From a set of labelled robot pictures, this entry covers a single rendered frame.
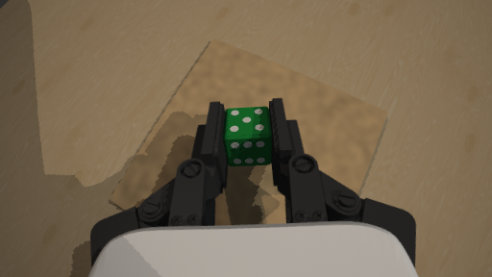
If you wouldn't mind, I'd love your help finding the green die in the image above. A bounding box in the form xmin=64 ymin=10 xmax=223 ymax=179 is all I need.
xmin=223 ymin=107 xmax=272 ymax=166

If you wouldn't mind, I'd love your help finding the tan mat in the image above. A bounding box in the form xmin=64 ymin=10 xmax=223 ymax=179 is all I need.
xmin=110 ymin=38 xmax=388 ymax=226

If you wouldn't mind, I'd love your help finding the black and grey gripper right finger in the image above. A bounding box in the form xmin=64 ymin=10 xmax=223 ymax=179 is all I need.
xmin=269 ymin=98 xmax=416 ymax=268

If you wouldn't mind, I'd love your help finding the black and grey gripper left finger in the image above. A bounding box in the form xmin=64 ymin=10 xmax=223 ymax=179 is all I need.
xmin=90 ymin=102 xmax=228 ymax=268

